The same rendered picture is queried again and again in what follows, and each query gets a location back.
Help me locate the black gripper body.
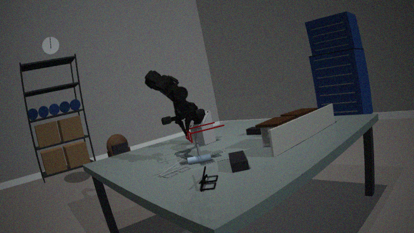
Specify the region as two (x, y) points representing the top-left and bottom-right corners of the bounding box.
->
(161, 100), (205, 125)

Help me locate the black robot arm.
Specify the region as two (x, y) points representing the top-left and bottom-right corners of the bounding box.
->
(145, 71), (204, 124)

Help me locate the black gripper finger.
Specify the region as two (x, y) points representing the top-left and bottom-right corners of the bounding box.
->
(176, 121), (187, 136)
(185, 119), (193, 131)

